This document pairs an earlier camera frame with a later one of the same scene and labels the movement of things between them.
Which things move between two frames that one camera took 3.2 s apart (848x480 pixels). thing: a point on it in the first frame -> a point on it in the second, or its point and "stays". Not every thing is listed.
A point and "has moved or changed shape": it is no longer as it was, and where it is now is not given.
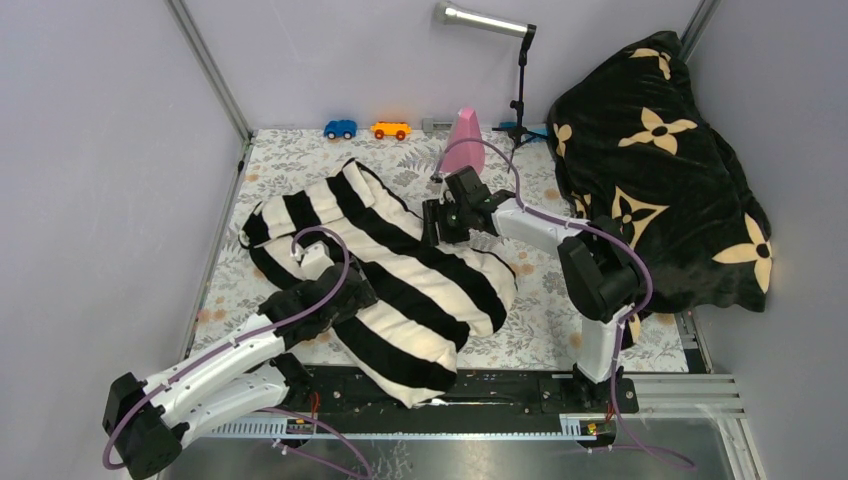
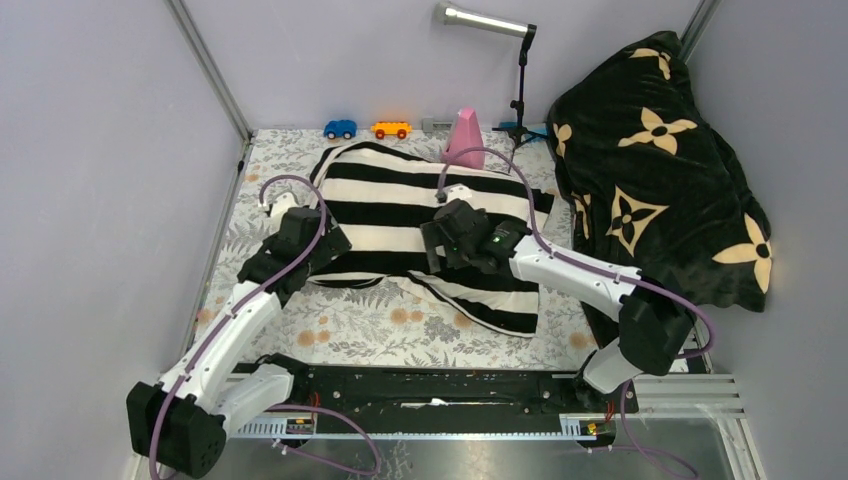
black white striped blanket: x=428 y=296 has moved or changed shape
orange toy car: x=391 y=128 stays
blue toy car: x=340 y=128 stays
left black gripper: x=363 y=297 -> x=332 y=245
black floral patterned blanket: x=637 y=153 stays
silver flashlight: x=453 y=13 stays
